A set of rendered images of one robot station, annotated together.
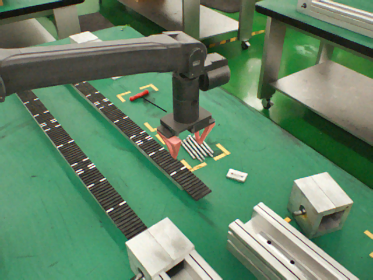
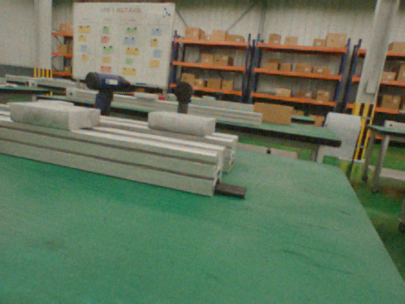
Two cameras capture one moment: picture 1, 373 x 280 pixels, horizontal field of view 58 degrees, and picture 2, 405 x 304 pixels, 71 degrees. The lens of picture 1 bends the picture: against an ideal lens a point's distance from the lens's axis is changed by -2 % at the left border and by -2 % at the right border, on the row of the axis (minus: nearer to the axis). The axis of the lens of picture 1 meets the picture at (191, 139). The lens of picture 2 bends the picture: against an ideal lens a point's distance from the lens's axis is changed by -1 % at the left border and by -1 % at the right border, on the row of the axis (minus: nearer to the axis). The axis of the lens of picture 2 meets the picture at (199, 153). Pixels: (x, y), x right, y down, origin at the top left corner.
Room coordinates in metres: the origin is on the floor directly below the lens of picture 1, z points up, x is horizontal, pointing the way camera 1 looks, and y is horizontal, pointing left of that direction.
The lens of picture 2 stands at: (-0.70, -0.10, 0.98)
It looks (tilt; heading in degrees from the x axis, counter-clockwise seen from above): 12 degrees down; 323
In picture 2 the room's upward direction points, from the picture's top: 7 degrees clockwise
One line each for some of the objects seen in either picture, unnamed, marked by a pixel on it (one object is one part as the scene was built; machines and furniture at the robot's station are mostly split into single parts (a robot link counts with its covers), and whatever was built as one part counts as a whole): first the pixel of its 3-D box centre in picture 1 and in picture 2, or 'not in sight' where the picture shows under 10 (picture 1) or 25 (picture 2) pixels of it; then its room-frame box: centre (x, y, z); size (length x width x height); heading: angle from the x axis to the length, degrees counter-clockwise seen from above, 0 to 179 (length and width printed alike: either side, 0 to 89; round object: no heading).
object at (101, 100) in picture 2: not in sight; (111, 105); (0.34, -0.45, 0.89); 0.20 x 0.08 x 0.22; 111
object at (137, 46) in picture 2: not in sight; (118, 81); (3.15, -1.48, 0.97); 1.50 x 0.50 x 1.95; 34
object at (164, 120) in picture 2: not in sight; (182, 128); (-0.04, -0.52, 0.87); 0.16 x 0.11 x 0.07; 39
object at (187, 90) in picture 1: (187, 83); not in sight; (0.63, 0.01, 1.08); 0.07 x 0.06 x 0.07; 125
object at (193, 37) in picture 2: not in sight; (210, 75); (7.95, -6.64, 1.58); 2.83 x 0.98 x 3.15; 34
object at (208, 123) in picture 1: (194, 130); not in sight; (0.64, -0.01, 0.95); 0.07 x 0.07 x 0.09; 40
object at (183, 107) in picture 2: not in sight; (183, 114); (0.14, -0.64, 0.89); 0.20 x 0.08 x 0.22; 144
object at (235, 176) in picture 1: (236, 175); not in sight; (0.66, -0.12, 0.78); 0.05 x 0.03 x 0.01; 65
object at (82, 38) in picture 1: (83, 48); not in sight; (1.40, 0.48, 0.83); 0.11 x 0.10 x 0.10; 129
